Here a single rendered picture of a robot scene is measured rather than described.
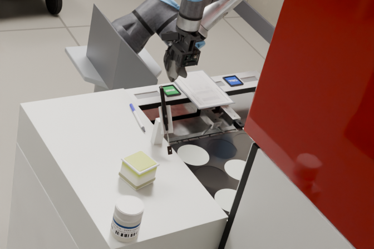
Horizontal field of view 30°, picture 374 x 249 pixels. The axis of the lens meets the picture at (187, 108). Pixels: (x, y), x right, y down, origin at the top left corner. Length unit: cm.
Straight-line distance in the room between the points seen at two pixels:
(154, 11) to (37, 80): 158
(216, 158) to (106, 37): 63
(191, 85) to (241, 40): 254
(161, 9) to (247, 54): 222
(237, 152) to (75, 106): 53
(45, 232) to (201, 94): 68
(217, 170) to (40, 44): 241
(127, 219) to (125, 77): 90
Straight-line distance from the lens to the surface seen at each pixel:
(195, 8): 211
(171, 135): 225
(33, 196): 217
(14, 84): 396
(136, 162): 187
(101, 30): 254
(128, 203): 170
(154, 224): 180
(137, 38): 255
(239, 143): 227
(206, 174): 210
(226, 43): 478
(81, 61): 266
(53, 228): 206
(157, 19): 255
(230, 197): 205
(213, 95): 235
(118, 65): 245
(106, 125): 209
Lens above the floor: 220
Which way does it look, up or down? 33 degrees down
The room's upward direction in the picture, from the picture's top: 14 degrees clockwise
